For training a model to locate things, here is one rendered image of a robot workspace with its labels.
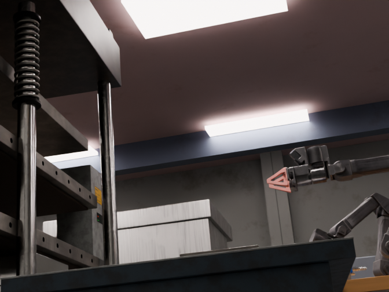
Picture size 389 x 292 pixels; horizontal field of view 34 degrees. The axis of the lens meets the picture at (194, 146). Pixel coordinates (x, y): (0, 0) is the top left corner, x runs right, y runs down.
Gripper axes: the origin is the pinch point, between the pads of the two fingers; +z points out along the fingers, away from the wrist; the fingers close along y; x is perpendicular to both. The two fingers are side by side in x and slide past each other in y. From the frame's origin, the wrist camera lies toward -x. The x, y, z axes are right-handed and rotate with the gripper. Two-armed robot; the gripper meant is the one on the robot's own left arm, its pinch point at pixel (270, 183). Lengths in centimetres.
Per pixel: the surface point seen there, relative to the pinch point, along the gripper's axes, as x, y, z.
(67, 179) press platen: -9, 17, 70
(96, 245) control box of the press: 5, -32, 79
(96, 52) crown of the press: -63, 8, 59
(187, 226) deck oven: -57, -292, 98
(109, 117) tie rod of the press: -45, -18, 65
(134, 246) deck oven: -47, -290, 145
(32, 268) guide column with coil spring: 28, 57, 64
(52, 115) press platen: -32, 22, 72
